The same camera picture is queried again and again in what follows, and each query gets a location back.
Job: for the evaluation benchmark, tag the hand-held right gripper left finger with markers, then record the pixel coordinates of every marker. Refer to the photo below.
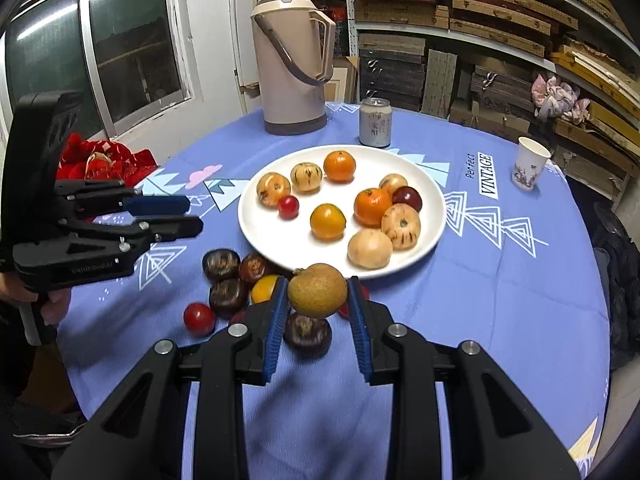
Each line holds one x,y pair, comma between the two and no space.
272,345

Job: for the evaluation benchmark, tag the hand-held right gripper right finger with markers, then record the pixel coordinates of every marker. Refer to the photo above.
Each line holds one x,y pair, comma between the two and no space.
361,345

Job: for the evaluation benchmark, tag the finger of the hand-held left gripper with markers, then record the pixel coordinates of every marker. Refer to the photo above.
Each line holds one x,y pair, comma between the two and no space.
180,227
160,205

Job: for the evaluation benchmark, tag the dark brown water chestnut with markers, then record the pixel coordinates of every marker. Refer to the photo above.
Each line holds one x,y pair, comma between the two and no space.
228,297
307,335
221,265
255,270

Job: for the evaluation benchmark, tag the red cherry tomato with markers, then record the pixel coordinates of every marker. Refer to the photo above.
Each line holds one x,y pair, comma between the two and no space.
237,317
200,319
344,312
288,207

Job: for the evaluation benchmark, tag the yellow tomato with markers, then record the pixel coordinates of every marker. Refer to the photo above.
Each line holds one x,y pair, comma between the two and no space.
327,221
264,290

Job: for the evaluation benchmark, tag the brown round fruit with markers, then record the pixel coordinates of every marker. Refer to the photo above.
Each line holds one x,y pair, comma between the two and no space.
317,292

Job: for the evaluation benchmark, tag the white plate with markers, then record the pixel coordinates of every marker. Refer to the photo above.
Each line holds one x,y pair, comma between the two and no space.
280,245

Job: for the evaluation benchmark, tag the tan blotched fruit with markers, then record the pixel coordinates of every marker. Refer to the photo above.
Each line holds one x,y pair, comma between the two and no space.
273,190

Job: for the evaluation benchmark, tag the tan spotted fruit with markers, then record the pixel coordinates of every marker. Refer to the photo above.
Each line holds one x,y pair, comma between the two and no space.
401,227

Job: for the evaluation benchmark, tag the tangerine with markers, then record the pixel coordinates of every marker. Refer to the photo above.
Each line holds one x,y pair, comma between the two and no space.
340,167
371,207

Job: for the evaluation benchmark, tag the dark red plum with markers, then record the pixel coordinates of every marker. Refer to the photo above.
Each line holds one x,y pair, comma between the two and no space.
409,199

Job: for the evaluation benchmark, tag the person's left forearm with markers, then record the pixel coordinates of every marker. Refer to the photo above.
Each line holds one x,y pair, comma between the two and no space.
12,350

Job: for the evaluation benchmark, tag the person's left hand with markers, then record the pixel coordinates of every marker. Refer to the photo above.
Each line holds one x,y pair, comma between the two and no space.
57,307

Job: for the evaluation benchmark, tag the red cloth bag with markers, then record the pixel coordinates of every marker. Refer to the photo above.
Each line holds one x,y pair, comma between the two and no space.
125,160

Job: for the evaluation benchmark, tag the sliding glass window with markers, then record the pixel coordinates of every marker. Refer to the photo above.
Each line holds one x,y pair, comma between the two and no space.
130,45

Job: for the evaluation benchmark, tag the small tan fruit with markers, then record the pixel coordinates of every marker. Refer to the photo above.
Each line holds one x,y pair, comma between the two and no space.
392,182

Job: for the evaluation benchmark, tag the beige thermos flask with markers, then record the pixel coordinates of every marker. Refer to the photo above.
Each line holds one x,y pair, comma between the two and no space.
290,70

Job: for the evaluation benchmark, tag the white panel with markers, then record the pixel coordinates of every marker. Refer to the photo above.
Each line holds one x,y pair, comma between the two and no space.
240,35

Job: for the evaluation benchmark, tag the silver beverage can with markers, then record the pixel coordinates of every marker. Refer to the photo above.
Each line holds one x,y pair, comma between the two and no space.
375,127

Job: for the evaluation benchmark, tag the person's shoe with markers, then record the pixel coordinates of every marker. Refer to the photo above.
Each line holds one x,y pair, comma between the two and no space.
50,432

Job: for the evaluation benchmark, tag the white paper cup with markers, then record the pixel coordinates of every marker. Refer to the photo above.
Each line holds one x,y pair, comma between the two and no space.
529,167

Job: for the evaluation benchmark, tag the black jacket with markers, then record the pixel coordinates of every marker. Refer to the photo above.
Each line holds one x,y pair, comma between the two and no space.
622,300

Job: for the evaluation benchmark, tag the white metal shelf rack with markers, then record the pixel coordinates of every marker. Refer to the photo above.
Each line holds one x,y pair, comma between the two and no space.
400,26

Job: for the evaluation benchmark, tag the pink plastic bag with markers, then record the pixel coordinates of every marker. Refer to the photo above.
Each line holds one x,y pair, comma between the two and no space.
557,97

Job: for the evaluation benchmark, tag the wooden picture frame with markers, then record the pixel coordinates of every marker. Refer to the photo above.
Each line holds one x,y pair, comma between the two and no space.
345,85

